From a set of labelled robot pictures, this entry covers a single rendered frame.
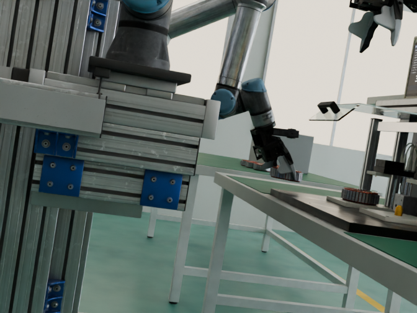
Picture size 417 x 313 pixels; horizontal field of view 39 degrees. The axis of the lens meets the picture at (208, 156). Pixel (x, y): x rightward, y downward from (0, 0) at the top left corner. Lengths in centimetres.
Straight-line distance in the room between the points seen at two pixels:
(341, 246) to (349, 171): 545
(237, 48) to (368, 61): 504
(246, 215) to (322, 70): 178
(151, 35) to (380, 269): 70
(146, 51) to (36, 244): 57
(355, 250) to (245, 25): 86
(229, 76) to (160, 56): 47
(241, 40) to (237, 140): 451
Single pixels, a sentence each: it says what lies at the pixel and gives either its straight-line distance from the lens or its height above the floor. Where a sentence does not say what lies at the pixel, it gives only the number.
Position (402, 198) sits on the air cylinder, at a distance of 186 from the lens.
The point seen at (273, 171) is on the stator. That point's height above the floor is 82.
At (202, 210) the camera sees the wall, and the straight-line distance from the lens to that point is 629.
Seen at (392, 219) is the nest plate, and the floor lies 78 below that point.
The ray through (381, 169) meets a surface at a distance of 183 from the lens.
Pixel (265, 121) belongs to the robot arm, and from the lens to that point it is 193.
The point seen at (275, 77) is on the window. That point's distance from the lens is 640.
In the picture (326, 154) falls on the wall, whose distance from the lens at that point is 659.
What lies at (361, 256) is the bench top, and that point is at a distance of 119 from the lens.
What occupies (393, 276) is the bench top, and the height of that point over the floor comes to 72.
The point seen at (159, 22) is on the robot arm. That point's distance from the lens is 136.
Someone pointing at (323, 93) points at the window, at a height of 155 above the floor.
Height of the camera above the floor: 91
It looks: 2 degrees down
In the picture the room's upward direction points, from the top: 9 degrees clockwise
